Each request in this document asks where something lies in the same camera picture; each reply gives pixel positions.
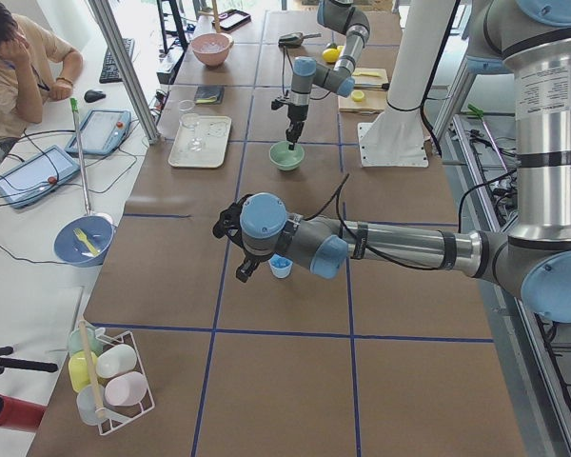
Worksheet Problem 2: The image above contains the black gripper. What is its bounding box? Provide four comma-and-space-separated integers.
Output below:
271, 96, 307, 150
212, 195, 261, 283

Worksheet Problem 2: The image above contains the light green bowl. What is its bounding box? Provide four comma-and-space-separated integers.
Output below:
268, 141, 305, 171

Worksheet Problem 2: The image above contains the light blue plastic cup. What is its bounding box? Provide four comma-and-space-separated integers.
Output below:
268, 254, 293, 279

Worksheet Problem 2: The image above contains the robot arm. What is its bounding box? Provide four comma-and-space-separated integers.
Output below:
213, 1, 571, 323
271, 0, 370, 150

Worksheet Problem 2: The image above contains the shiny metal ice scoop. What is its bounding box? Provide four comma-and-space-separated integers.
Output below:
278, 32, 322, 48

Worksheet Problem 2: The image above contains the pink bowl of ice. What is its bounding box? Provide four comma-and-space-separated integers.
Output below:
190, 33, 234, 67

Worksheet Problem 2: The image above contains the blue bowl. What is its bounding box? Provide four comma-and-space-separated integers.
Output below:
53, 215, 115, 268

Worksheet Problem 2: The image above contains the half lemon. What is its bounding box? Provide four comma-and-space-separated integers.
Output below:
351, 89, 365, 103

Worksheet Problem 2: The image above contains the steel muddler with black cap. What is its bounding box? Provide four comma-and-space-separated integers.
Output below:
354, 83, 390, 91

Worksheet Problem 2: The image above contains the yellow plastic knife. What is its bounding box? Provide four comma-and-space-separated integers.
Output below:
352, 70, 385, 78

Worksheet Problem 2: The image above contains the wooden cutting board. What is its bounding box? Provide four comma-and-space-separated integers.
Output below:
338, 68, 389, 113

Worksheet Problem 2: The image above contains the cream bear tray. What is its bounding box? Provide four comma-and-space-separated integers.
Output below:
167, 114, 232, 169

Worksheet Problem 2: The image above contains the grey and yellow cloth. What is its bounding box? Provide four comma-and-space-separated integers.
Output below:
194, 85, 225, 105

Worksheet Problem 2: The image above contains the clear wine glass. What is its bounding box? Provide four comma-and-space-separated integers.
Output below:
180, 112, 205, 151

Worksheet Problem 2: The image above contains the small glass dish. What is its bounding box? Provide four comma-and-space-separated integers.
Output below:
177, 100, 195, 113

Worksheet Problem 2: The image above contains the wooden stand with base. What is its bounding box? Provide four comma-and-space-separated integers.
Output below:
198, 0, 222, 33

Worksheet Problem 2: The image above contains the white cup in rack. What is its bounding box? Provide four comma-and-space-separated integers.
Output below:
96, 344, 137, 379

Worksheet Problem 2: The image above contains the pink cup in rack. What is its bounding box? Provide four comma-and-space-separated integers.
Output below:
105, 371, 148, 407

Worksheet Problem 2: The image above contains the yellow plastic fork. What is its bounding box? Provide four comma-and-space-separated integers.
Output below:
73, 228, 100, 257

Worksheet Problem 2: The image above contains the green cup in rack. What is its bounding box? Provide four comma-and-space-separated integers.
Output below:
68, 327, 103, 356

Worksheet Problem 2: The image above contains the black keyboard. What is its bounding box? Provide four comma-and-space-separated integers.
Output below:
98, 37, 136, 85

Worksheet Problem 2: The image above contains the yellow cup in rack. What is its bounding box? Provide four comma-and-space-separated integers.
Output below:
68, 350, 90, 393

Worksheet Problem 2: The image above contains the teach pendant tablet far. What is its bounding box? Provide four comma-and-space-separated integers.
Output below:
74, 109, 132, 156

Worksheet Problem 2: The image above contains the teach pendant tablet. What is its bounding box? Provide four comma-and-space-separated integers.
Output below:
74, 109, 132, 156
0, 145, 80, 209

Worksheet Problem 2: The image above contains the black computer mouse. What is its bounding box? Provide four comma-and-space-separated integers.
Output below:
84, 89, 107, 103

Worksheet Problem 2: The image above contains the teach pendant tablet near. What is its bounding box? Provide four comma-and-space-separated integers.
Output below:
0, 145, 80, 209

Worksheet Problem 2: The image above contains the metal rod with green tip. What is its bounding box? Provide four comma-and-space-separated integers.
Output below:
69, 97, 92, 216

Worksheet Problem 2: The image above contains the seated person in beige shirt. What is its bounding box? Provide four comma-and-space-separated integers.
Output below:
0, 2, 84, 143

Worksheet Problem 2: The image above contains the red cylinder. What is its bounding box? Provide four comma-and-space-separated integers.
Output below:
0, 394, 46, 432

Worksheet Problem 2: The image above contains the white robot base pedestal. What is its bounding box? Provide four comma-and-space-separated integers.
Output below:
359, 0, 459, 168

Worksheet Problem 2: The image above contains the white wire cup rack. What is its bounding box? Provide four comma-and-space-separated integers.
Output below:
67, 320, 155, 436

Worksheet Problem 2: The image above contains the aluminium frame post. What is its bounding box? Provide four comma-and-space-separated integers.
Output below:
89, 0, 160, 145

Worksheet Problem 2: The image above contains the black camera tripod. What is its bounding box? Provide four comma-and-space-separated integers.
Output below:
0, 346, 59, 375

